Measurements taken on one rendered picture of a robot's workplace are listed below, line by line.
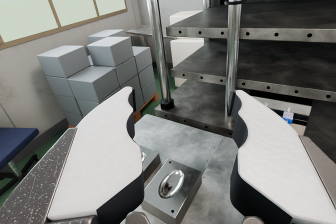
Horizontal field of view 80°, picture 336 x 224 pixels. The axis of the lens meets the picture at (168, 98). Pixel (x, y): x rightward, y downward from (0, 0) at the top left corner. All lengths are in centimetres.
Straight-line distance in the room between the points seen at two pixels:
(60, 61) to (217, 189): 179
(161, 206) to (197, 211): 14
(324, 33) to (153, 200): 87
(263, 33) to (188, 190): 71
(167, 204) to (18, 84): 215
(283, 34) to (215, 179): 65
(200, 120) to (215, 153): 28
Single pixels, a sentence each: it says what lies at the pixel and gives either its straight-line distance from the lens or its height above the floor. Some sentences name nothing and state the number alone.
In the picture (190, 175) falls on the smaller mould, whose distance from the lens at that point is 82.
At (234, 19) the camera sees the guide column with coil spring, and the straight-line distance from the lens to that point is 96.
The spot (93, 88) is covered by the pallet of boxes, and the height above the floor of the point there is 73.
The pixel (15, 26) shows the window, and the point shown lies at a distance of 257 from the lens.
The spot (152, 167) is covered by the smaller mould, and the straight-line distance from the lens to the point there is 92.
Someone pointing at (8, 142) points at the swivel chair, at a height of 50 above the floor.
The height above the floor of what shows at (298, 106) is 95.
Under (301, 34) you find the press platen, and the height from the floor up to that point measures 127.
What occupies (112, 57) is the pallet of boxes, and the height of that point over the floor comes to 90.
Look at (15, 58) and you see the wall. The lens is 258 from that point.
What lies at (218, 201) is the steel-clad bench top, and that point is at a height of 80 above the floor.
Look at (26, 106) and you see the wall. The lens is 268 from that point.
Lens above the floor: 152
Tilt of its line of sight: 30 degrees down
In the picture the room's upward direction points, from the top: 8 degrees counter-clockwise
